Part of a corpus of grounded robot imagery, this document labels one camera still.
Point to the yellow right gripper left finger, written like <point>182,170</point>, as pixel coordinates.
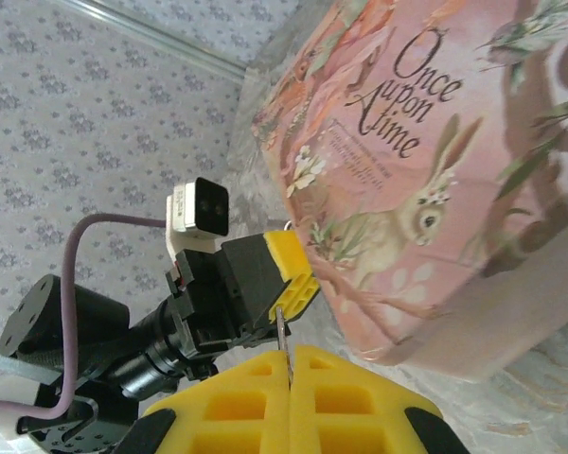
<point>236,406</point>

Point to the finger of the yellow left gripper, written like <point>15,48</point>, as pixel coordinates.
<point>289,255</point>
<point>293,309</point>

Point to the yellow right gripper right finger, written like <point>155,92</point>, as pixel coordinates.
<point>341,406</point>

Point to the silver key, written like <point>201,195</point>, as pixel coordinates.
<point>284,345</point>

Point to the pink storybook box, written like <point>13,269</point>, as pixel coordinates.
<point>407,189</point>

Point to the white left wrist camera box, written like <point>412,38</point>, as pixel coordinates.
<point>208,205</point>

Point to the aluminium frame post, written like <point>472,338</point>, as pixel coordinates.
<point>161,42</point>

